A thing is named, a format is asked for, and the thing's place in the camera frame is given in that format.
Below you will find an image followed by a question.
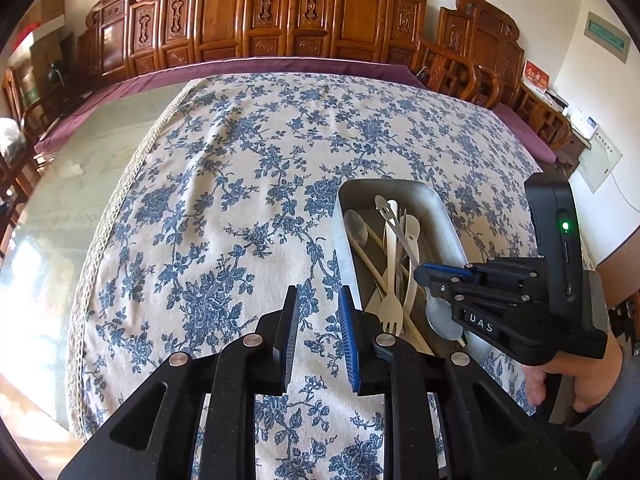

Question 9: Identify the wooden chair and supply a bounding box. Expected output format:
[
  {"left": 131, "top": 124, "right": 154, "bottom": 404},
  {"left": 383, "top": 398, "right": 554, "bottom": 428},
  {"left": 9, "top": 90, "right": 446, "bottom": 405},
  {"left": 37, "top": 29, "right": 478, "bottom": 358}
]
[{"left": 0, "top": 67, "right": 51, "bottom": 211}]

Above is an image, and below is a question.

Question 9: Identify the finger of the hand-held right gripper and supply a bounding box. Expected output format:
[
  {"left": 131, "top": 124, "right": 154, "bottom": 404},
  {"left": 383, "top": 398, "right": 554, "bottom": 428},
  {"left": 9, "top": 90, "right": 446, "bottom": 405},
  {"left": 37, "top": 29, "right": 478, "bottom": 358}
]
[
  {"left": 425, "top": 282, "right": 541, "bottom": 306},
  {"left": 412, "top": 257, "right": 543, "bottom": 286}
]

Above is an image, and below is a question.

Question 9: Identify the wooden side table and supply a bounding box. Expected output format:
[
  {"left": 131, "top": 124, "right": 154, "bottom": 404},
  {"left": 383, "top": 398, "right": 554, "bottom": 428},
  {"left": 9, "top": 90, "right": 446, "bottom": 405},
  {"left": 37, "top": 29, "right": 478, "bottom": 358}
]
[{"left": 560, "top": 125, "right": 593, "bottom": 176}]

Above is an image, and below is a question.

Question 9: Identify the purple sofa cushion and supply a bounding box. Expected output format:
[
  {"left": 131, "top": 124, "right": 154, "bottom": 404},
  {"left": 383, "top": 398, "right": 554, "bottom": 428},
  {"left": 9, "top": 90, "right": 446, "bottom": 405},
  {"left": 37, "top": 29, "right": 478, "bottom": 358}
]
[{"left": 32, "top": 57, "right": 431, "bottom": 156}]

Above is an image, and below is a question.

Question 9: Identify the carved wooden sofa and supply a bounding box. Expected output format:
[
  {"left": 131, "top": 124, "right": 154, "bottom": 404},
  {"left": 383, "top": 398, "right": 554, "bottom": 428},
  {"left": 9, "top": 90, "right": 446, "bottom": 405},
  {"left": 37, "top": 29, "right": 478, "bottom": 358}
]
[{"left": 75, "top": 0, "right": 436, "bottom": 91}]

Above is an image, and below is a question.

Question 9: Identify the carved wooden armchair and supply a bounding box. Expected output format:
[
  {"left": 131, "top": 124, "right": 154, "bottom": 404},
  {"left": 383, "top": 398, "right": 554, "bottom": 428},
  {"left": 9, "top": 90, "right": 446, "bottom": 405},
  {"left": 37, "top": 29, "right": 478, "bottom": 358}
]
[{"left": 415, "top": 0, "right": 573, "bottom": 161}]

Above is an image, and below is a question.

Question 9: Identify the blue floral tablecloth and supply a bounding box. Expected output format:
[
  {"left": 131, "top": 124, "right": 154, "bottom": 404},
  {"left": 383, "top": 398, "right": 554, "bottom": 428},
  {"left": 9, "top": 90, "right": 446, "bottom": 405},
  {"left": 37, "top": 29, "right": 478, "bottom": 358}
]
[{"left": 67, "top": 72, "right": 596, "bottom": 480}]

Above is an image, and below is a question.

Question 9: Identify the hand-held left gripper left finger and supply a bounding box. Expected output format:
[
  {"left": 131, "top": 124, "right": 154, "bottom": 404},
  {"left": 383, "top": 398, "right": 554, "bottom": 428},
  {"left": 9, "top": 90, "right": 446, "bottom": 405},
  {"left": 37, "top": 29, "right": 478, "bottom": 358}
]
[{"left": 57, "top": 285, "right": 300, "bottom": 480}]

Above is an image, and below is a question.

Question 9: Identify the red box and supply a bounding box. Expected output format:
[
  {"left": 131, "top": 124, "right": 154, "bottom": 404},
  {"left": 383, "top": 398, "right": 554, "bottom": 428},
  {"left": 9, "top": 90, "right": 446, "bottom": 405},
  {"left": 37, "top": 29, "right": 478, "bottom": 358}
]
[{"left": 522, "top": 59, "right": 551, "bottom": 93}]

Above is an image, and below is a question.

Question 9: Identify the metal spoon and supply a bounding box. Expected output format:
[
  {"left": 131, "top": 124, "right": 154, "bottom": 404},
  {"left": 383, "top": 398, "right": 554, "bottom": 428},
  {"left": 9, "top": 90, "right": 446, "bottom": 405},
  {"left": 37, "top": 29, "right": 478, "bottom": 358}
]
[{"left": 425, "top": 294, "right": 467, "bottom": 342}]

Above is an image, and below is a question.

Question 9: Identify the person's right hand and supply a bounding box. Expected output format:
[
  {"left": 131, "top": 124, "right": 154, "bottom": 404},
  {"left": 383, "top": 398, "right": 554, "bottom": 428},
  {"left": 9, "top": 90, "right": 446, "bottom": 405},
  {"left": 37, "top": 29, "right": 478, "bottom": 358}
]
[{"left": 522, "top": 350, "right": 625, "bottom": 413}]

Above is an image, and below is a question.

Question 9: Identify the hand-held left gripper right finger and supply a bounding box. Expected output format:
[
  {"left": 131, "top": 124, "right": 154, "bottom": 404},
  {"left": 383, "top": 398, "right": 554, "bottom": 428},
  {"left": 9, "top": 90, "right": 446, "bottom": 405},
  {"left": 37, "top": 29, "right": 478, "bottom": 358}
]
[{"left": 337, "top": 285, "right": 596, "bottom": 480}]

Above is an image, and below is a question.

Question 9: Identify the metal tray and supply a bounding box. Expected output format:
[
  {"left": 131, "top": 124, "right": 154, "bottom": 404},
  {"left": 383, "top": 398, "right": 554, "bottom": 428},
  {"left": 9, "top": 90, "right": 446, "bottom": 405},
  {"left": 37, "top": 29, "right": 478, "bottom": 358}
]
[{"left": 332, "top": 177, "right": 483, "bottom": 356}]

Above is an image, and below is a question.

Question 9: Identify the clear plastic bag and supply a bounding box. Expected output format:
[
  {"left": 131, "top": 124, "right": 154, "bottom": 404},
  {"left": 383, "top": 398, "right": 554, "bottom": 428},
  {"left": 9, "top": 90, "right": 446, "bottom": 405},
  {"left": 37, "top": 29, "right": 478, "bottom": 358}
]
[{"left": 0, "top": 117, "right": 27, "bottom": 162}]

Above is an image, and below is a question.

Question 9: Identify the white telephone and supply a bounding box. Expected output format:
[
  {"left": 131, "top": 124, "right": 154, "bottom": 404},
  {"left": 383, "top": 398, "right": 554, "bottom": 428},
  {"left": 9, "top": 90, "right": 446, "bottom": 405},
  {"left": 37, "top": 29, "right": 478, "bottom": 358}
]
[{"left": 570, "top": 110, "right": 601, "bottom": 141}]

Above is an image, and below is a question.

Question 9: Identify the white plastic fork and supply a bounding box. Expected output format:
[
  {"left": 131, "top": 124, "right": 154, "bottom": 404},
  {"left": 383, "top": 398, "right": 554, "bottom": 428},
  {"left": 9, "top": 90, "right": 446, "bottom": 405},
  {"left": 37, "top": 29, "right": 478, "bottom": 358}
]
[{"left": 377, "top": 200, "right": 407, "bottom": 337}]

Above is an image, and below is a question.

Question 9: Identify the metal fork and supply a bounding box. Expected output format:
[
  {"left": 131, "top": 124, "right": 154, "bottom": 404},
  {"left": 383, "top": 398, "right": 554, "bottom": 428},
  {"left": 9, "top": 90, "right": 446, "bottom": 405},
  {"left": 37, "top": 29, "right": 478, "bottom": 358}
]
[{"left": 374, "top": 195, "right": 416, "bottom": 266}]

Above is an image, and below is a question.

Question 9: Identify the cardboard box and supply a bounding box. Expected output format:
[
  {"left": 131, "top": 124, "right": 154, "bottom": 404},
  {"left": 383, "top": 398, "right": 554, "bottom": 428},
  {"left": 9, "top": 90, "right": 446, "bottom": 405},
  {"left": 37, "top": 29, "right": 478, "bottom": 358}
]
[{"left": 37, "top": 0, "right": 66, "bottom": 26}]

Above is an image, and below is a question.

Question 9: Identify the grey wall panel box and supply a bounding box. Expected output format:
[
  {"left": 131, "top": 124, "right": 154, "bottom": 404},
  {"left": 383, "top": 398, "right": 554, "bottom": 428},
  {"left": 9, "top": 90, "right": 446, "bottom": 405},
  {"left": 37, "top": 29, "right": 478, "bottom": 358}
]
[{"left": 584, "top": 11, "right": 632, "bottom": 65}]

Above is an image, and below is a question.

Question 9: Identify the person's right forearm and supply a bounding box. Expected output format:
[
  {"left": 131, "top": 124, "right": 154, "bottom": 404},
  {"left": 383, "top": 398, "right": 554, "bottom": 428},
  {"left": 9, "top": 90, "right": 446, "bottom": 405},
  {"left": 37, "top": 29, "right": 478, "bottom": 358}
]
[{"left": 565, "top": 355, "right": 636, "bottom": 480}]

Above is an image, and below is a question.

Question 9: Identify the purple armchair cushion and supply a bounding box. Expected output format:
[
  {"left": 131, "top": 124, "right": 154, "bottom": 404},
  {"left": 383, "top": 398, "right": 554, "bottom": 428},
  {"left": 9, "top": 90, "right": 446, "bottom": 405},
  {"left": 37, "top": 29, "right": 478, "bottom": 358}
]
[{"left": 492, "top": 102, "right": 558, "bottom": 166}]

